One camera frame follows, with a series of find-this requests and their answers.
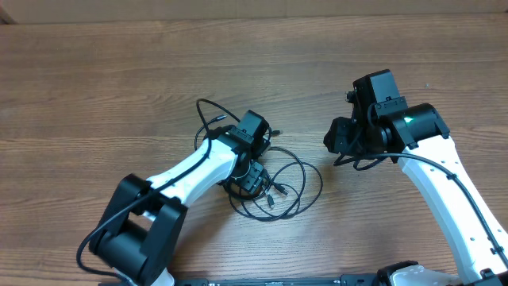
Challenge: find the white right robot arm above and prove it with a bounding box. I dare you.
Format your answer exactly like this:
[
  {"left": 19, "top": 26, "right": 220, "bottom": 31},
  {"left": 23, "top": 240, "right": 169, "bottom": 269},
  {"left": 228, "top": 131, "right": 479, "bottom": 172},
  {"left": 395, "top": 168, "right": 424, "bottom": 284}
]
[{"left": 323, "top": 69, "right": 507, "bottom": 285}]

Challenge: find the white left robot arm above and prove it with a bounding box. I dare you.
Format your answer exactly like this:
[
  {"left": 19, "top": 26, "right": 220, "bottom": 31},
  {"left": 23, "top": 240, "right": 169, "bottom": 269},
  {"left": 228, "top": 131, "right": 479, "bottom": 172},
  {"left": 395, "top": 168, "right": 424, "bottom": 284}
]
[{"left": 89, "top": 110, "right": 270, "bottom": 285}]

